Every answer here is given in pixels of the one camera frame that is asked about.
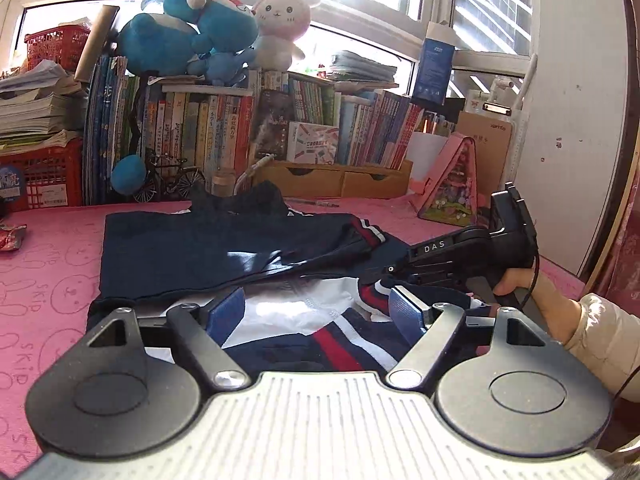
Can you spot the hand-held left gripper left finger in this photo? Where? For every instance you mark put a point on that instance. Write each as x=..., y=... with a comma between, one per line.
x=222, y=312

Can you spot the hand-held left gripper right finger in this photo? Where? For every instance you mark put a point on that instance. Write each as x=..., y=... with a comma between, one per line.
x=407, y=310

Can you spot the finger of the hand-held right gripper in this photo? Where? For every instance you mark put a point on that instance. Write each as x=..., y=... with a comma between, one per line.
x=425, y=275

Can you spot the navy white jacket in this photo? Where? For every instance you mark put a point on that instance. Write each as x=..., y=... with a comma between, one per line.
x=200, y=250

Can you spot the person's right forearm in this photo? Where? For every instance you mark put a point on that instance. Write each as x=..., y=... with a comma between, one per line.
x=607, y=345

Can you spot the person's right hand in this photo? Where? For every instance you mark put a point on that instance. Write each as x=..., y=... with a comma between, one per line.
x=545, y=305

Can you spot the pink triangular toy house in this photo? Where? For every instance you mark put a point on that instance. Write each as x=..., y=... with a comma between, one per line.
x=452, y=190

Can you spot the brown cardboard box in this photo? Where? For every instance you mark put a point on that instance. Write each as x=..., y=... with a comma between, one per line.
x=492, y=160

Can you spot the white paper sheet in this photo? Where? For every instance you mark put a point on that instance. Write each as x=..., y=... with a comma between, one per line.
x=425, y=152

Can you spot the wooden drawer organizer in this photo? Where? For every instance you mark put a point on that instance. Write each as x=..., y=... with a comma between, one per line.
x=340, y=180

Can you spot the small pink jar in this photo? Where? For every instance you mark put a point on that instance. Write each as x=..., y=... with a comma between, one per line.
x=224, y=182

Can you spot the silver pen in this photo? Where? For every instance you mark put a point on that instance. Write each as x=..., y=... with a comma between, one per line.
x=315, y=203

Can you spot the black miniature bicycle model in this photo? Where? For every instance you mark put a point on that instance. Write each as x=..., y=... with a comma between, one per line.
x=175, y=180

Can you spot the row of pink blue books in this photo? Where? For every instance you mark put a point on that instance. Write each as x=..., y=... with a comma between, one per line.
x=380, y=130

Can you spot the white box with colourful print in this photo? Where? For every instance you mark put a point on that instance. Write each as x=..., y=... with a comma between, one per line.
x=312, y=142

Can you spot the pink bunny print blanket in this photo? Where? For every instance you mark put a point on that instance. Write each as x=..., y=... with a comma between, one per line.
x=50, y=285

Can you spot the row of tall colourful books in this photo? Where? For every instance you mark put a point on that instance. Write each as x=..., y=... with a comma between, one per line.
x=200, y=135

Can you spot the tall blue box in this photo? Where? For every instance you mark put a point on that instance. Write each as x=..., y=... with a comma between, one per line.
x=434, y=65

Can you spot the row of green striped books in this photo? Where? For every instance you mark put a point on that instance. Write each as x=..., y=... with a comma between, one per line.
x=312, y=97

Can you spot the stack of teal folders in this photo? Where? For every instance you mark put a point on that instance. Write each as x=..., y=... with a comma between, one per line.
x=362, y=67

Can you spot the red snack pouch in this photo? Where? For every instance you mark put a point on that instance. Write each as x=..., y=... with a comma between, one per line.
x=12, y=237

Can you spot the red plastic crate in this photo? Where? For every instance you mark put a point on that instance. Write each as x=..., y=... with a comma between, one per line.
x=45, y=175

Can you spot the white framed window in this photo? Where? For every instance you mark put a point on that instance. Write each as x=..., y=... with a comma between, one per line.
x=365, y=15

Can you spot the stack of papers and booklets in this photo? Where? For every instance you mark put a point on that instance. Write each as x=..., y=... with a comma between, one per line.
x=35, y=110

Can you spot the blue plush with white ears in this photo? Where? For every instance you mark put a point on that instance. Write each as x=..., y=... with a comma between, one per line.
x=155, y=40

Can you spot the blue round-headed plush toy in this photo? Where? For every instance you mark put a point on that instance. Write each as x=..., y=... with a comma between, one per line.
x=225, y=25

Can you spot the pink white bunny plush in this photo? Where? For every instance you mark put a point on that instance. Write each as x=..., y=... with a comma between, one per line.
x=280, y=15

